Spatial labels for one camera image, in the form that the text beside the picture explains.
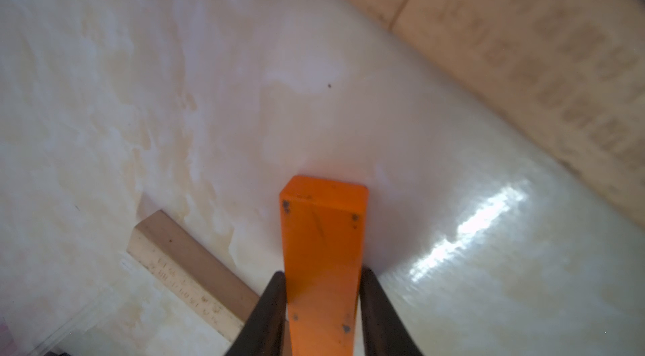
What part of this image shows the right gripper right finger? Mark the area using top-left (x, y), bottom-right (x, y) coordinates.
top-left (359, 267), bottom-right (423, 356)

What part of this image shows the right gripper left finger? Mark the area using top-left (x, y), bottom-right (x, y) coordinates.
top-left (225, 271), bottom-right (287, 356)

